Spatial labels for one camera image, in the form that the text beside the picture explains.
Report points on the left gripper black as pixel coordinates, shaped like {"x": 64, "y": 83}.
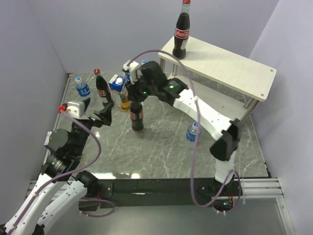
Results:
{"x": 105, "y": 115}

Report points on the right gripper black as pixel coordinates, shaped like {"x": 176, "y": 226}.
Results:
{"x": 132, "y": 93}

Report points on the cola bottle shelved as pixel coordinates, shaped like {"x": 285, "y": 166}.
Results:
{"x": 136, "y": 115}
{"x": 102, "y": 86}
{"x": 182, "y": 31}

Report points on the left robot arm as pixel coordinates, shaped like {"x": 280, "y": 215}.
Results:
{"x": 61, "y": 183}

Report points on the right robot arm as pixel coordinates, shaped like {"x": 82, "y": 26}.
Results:
{"x": 149, "y": 80}

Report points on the wooden two-tier shelf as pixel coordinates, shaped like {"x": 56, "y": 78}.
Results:
{"x": 236, "y": 72}

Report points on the water bottle far left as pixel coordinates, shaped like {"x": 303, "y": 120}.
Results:
{"x": 84, "y": 90}

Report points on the water bottle back left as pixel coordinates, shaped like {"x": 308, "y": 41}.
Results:
{"x": 127, "y": 75}

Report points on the blue juice carton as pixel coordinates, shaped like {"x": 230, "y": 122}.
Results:
{"x": 119, "y": 92}

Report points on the dark juice carton near left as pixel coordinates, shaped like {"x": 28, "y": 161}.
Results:
{"x": 47, "y": 139}

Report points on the water bottle centre right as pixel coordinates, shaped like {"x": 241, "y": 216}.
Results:
{"x": 191, "y": 134}

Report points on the black base beam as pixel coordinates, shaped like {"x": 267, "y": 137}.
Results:
{"x": 160, "y": 192}

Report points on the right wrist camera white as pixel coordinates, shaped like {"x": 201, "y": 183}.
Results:
{"x": 134, "y": 69}

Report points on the aluminium rail frame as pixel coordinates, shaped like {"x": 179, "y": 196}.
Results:
{"x": 250, "y": 187}

